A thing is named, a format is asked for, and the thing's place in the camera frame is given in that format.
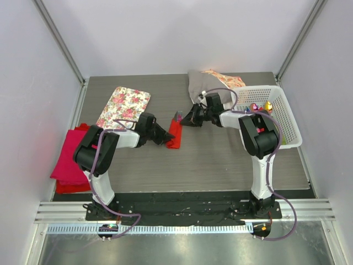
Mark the red paper napkin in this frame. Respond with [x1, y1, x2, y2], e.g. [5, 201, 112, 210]
[165, 119, 183, 149]

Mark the orange floral cloth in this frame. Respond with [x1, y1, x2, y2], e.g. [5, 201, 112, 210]
[202, 69, 246, 89]

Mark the grey cloth bag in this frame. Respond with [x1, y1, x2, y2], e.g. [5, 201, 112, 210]
[188, 70, 227, 104]

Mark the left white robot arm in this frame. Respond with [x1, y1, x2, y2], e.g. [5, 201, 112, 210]
[73, 113, 175, 220]

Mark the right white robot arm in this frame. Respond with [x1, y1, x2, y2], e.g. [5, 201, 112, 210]
[180, 93, 282, 218]

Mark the red folded cloth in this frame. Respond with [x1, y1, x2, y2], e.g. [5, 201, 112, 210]
[56, 123, 90, 194]

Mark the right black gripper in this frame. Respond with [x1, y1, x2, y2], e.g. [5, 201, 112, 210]
[180, 103, 213, 128]

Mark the purple iridescent spoon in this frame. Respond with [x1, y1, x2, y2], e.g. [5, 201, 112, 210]
[249, 103, 259, 112]

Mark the gold iridescent spoon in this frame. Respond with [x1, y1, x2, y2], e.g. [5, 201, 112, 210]
[264, 101, 273, 114]

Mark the magenta folded cloth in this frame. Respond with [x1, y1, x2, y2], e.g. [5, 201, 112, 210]
[50, 130, 88, 186]

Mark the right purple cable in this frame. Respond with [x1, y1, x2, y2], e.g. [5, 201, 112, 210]
[201, 87, 298, 241]

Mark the white perforated plastic basket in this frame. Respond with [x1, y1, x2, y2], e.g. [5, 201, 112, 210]
[231, 85, 302, 150]

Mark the floral rectangular tray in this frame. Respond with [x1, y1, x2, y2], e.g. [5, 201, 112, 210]
[96, 87, 151, 129]

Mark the white slotted cable duct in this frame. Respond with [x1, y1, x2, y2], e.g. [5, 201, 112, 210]
[46, 222, 253, 235]

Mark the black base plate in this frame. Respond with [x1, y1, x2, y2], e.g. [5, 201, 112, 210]
[83, 191, 282, 226]

